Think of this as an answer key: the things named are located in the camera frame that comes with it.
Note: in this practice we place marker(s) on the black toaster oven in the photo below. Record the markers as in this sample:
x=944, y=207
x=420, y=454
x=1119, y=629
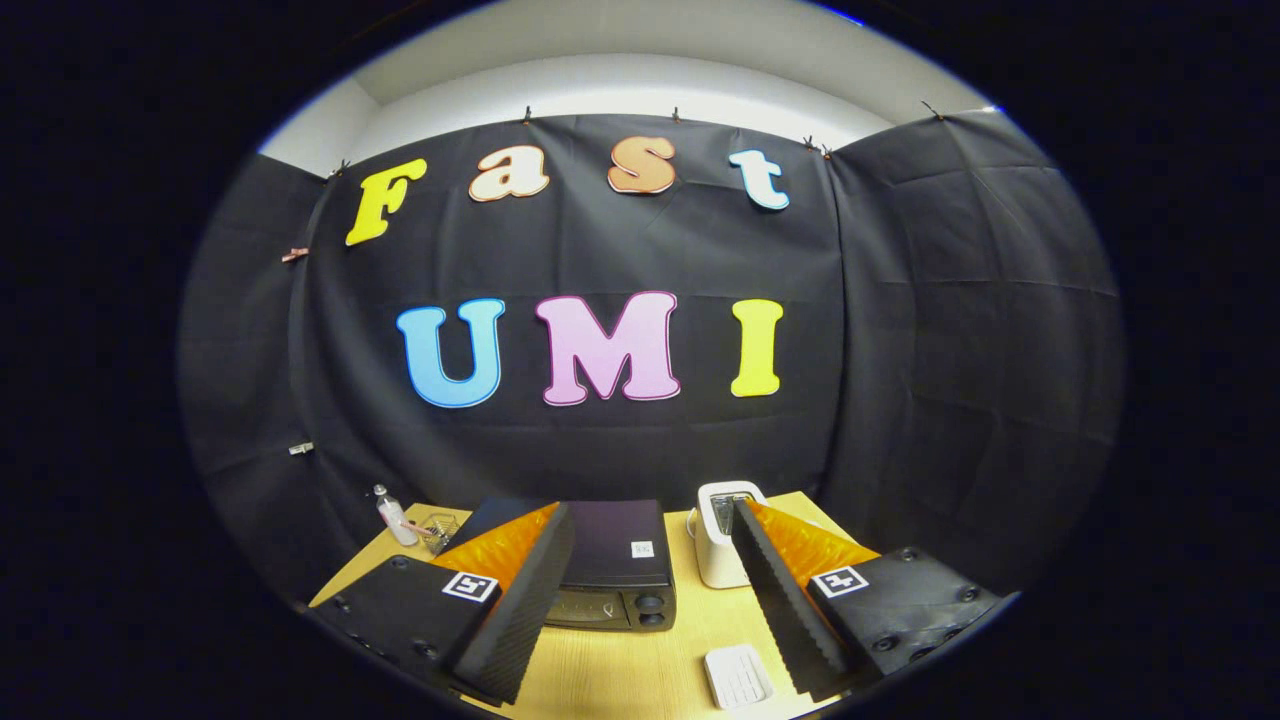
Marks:
x=615, y=540

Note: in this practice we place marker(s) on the white bread toaster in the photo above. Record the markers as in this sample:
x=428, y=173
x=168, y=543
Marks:
x=712, y=555

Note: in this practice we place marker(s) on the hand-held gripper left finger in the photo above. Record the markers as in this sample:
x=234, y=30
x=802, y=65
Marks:
x=530, y=605

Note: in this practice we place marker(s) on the silver metal clip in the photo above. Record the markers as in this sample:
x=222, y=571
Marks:
x=301, y=448

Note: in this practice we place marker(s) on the row of black cloth clips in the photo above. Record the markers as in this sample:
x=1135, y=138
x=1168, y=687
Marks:
x=527, y=114

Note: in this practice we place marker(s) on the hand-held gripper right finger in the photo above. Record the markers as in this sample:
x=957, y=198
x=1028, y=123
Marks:
x=780, y=600

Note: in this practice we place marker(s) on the black backdrop cloth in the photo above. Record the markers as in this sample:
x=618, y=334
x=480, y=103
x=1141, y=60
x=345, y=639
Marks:
x=620, y=250

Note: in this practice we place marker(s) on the pink cloth clip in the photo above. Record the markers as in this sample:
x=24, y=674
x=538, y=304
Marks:
x=295, y=254

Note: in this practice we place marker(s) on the clear plastic bottle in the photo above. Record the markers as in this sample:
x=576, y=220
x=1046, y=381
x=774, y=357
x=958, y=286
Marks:
x=395, y=520

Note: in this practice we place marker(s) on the white ribbed tray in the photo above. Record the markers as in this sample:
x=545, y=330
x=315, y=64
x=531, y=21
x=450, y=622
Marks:
x=738, y=678

